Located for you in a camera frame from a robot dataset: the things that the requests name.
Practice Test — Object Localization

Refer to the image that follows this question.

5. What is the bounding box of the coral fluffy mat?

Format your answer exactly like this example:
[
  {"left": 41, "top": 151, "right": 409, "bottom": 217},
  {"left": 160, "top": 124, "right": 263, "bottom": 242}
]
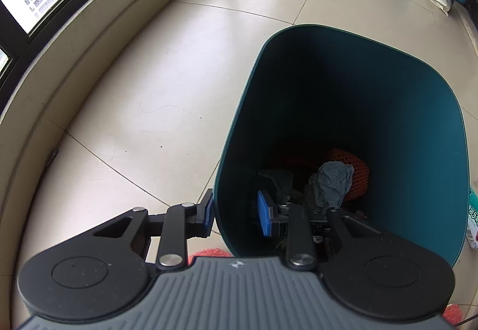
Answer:
[{"left": 187, "top": 247, "right": 464, "bottom": 325}]

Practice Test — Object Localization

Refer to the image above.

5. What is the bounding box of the round orange foam fruit net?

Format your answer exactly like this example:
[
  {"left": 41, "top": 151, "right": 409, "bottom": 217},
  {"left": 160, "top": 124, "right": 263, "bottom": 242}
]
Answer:
[{"left": 325, "top": 147, "right": 371, "bottom": 204}]

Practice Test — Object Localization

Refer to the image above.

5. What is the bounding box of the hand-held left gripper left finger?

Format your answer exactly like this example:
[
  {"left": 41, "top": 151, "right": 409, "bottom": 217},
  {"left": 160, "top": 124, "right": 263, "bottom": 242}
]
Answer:
[{"left": 92, "top": 188, "right": 216, "bottom": 271}]

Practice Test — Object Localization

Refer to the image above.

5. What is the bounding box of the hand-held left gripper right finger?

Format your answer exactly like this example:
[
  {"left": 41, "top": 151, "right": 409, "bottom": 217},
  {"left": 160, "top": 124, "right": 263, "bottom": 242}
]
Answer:
[{"left": 257, "top": 190, "right": 393, "bottom": 271}]

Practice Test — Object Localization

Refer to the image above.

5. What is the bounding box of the grey paper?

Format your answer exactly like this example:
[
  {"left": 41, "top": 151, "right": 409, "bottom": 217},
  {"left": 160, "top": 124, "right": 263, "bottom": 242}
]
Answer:
[{"left": 308, "top": 161, "right": 355, "bottom": 208}]

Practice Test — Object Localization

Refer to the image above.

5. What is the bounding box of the green and white packet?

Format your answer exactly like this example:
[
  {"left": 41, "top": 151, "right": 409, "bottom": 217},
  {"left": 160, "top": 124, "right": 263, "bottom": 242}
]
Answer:
[{"left": 465, "top": 186, "right": 478, "bottom": 250}]

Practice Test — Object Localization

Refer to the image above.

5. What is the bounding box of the dark teal plastic trash bin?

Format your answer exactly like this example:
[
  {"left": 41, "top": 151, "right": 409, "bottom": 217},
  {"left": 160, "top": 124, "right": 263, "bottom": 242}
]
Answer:
[{"left": 213, "top": 24, "right": 471, "bottom": 269}]

